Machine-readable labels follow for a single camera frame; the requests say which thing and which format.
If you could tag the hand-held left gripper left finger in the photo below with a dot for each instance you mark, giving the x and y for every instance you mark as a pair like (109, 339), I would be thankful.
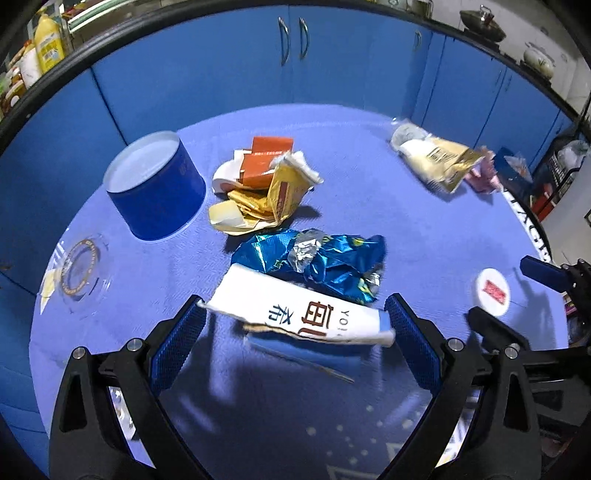
(182, 332)

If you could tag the white ceramic pot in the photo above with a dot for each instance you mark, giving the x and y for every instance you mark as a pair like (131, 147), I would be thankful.
(539, 60)

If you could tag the black storage rack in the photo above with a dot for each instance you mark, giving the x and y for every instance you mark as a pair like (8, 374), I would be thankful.
(561, 184)

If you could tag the clear plastic lid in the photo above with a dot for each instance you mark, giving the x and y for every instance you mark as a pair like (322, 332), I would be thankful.
(81, 270)

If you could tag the blue round tin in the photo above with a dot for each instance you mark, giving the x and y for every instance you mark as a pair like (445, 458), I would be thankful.
(159, 194)

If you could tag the yellow bottle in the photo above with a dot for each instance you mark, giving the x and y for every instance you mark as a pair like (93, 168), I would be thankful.
(48, 46)

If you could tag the cream and gold packet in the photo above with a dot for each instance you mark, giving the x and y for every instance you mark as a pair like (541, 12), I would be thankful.
(438, 159)

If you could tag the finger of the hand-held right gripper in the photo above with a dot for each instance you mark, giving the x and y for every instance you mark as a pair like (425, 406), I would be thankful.
(496, 330)
(542, 273)

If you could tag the yellow snack wrapper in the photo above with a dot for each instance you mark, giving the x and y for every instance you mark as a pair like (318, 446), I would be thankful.
(286, 194)

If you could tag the white printed drink carton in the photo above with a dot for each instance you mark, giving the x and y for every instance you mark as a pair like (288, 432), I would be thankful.
(295, 307)

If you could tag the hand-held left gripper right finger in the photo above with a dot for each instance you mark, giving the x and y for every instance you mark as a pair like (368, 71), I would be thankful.
(408, 337)

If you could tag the pink wrapper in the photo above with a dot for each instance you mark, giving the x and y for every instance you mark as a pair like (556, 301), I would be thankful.
(482, 180)

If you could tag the blue kitchen cabinet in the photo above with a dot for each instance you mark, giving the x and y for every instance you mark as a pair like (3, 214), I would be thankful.
(184, 69)

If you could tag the white round lid red label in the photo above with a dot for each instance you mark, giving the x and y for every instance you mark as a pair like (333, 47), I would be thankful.
(491, 290)

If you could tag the blue foil wrapper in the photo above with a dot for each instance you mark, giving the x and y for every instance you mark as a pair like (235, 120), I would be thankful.
(332, 258)

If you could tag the black kitchen countertop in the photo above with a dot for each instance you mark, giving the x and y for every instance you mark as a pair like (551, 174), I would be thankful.
(51, 74)

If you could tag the metal wok with lid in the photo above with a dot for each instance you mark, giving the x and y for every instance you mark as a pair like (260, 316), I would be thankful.
(482, 23)

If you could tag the white plastic bag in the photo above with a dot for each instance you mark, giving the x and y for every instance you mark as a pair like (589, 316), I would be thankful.
(575, 154)

